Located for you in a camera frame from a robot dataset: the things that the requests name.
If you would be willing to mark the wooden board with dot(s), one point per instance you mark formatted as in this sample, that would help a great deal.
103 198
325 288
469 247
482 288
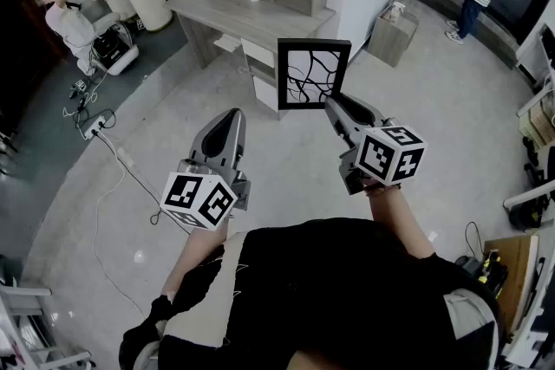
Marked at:
518 273

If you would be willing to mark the person's black clothed torso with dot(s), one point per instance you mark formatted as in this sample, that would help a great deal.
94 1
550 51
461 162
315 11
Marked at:
329 294

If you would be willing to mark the person's right forearm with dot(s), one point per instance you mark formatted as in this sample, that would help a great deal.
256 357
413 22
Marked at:
394 216

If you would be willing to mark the grey wooden desk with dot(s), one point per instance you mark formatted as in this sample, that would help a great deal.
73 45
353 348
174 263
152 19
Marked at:
225 8

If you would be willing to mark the white table frame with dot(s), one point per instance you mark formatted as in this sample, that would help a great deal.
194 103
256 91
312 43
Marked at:
531 49

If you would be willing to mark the yellow and black tool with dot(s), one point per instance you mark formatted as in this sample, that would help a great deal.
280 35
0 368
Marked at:
492 270

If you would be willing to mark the dark wooden cabinet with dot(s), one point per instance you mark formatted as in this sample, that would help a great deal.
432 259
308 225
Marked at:
21 47

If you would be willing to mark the small wooden cabinet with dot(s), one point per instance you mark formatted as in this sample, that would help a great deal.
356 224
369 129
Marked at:
392 41

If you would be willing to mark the grey metal rack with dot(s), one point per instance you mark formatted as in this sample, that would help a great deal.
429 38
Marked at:
21 316

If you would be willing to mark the cardboard box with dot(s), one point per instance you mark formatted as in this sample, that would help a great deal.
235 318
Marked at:
539 123

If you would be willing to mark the white power strip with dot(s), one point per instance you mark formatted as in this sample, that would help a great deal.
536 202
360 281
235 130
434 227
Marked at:
96 126

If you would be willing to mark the black picture frame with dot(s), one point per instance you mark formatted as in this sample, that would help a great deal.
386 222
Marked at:
284 73

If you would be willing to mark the black equipment pile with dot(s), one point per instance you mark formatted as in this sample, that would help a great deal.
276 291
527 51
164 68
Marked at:
529 210

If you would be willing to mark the person's left forearm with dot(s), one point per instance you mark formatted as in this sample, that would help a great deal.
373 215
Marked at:
195 255

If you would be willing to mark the white and black wheeled machine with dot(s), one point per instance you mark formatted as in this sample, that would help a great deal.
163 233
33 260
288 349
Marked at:
115 56

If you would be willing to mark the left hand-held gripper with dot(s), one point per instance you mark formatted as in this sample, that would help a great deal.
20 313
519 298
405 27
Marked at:
197 197

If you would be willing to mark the white pull-out tray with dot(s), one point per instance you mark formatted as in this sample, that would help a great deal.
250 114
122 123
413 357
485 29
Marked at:
226 43

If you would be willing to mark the white spray bottle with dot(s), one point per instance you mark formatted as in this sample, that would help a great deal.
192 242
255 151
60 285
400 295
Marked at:
395 13

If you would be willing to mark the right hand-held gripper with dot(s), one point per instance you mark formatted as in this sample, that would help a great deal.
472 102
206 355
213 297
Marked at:
386 151

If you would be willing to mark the spare hand-held gripper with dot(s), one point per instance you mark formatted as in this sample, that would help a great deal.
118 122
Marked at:
79 87

